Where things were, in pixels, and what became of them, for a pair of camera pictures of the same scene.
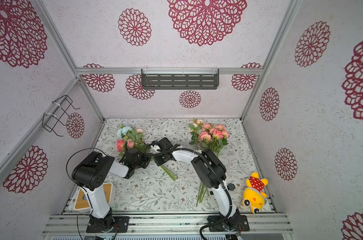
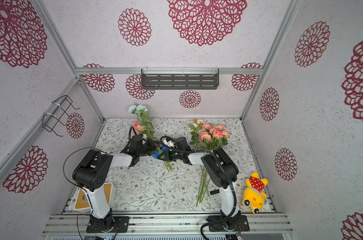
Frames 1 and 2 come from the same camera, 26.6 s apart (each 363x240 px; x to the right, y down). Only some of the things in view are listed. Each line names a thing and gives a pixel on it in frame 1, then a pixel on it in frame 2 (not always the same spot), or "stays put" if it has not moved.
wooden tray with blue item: [79, 202] stays put
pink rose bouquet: [205, 136] stays put
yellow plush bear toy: [254, 195] stays put
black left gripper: [148, 159] → [152, 144]
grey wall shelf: [180, 78] stays put
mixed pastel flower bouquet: [129, 139] → [143, 124]
